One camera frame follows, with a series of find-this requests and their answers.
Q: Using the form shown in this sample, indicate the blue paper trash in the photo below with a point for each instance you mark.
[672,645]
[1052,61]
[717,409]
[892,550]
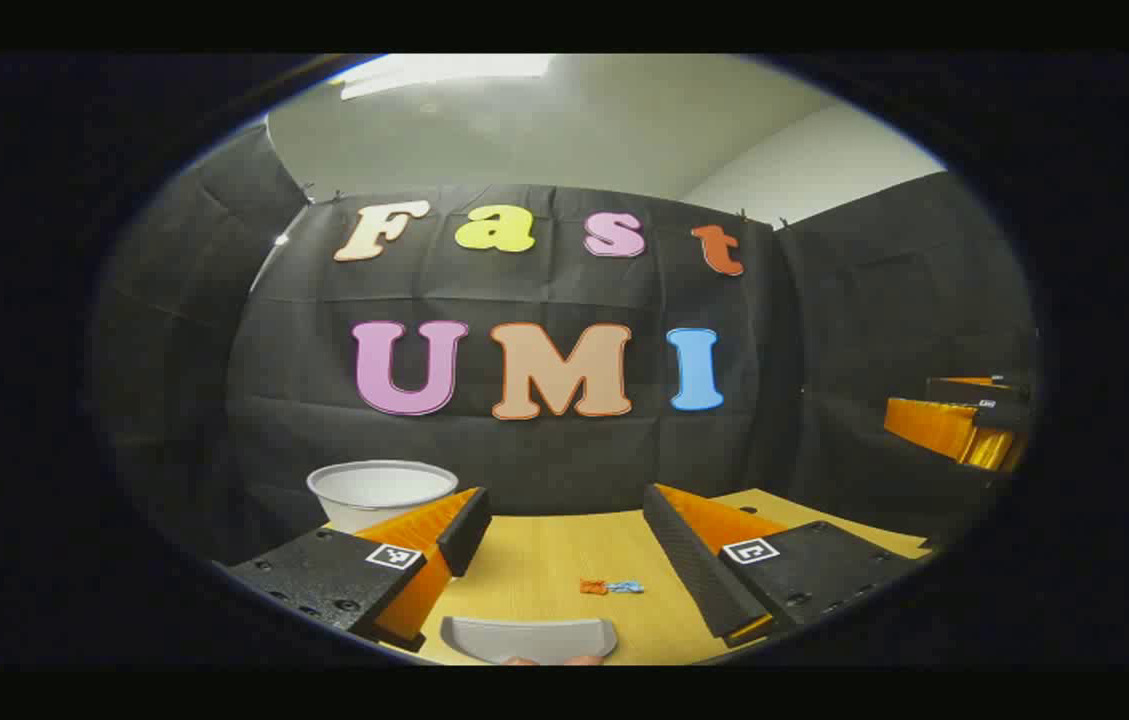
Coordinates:
[626,586]

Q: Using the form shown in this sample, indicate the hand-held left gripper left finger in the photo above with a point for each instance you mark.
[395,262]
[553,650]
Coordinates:
[464,530]

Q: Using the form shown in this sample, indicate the white ribbed garbage bin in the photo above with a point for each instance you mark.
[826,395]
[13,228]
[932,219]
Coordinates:
[379,492]

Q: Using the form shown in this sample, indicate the grey plastic dustpan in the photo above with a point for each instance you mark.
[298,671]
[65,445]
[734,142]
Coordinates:
[529,638]

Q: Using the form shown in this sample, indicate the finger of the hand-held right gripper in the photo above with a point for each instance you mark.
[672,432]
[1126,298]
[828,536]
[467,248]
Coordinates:
[934,425]
[974,388]

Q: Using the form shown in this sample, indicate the orange paper trash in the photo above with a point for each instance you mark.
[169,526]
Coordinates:
[593,587]

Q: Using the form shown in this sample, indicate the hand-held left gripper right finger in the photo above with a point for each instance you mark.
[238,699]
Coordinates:
[689,560]

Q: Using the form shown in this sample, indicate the wooden desktop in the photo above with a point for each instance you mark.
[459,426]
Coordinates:
[544,560]

